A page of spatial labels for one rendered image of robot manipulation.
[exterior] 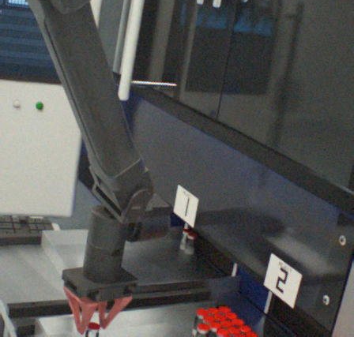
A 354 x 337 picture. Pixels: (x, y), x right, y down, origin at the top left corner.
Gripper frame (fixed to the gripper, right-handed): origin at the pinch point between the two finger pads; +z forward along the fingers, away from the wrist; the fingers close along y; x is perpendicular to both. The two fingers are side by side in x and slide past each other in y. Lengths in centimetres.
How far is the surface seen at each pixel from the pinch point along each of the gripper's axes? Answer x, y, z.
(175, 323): 0.2, 18.9, 4.0
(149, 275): 17.6, 27.2, 3.9
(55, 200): 66, 34, 7
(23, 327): 8.3, -7.4, 3.5
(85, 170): 85, 57, 6
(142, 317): 2.5, 12.8, 2.6
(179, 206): 21.4, 35.3, -9.2
